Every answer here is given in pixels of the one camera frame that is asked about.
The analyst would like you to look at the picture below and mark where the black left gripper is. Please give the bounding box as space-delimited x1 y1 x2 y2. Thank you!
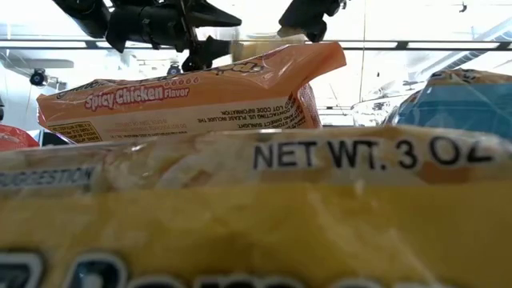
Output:
104 0 243 72

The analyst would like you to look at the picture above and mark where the yellow creamy chicken noodle pack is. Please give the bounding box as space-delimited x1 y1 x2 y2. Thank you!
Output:
0 126 512 288
231 34 307 62

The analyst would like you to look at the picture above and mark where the red spicy chicken noodle pack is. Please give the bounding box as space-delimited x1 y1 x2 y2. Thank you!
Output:
36 42 347 144
0 123 40 152

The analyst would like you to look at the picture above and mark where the blue edged noodle pack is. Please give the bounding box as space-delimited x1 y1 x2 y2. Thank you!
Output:
382 68 512 141

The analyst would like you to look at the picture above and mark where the black aluminium rig frame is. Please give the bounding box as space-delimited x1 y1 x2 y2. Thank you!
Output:
0 38 512 52

